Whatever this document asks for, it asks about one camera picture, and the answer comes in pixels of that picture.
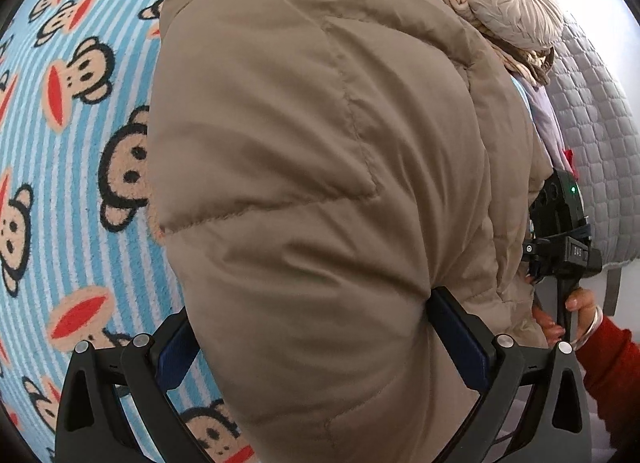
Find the red cloth piece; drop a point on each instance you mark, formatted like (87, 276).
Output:
(569, 159)

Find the grey quilted bedspread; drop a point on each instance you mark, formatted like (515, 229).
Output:
(595, 118)

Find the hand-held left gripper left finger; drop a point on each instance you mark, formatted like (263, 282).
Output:
(172, 353)

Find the beige padded jacket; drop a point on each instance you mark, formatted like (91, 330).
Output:
(310, 168)

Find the person's right hand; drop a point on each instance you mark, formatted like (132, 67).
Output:
(580, 308)

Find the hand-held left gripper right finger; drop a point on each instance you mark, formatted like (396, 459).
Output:
(457, 338)

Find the blue striped monkey-print blanket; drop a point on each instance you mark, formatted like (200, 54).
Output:
(60, 143)

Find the person's right forearm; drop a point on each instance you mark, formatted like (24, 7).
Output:
(610, 368)

